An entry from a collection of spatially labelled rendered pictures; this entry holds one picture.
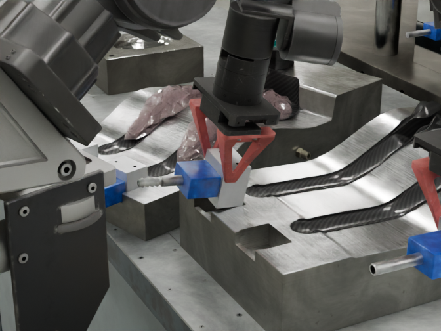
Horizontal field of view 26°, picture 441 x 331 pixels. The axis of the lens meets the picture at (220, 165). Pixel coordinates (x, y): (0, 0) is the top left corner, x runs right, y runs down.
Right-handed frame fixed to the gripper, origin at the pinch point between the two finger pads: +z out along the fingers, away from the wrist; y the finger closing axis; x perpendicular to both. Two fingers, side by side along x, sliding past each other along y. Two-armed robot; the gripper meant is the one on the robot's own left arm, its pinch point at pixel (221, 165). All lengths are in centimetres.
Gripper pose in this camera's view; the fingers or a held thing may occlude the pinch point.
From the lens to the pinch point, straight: 113.3
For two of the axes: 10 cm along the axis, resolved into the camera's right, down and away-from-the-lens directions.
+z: -1.9, 8.7, 4.5
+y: -4.4, -4.8, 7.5
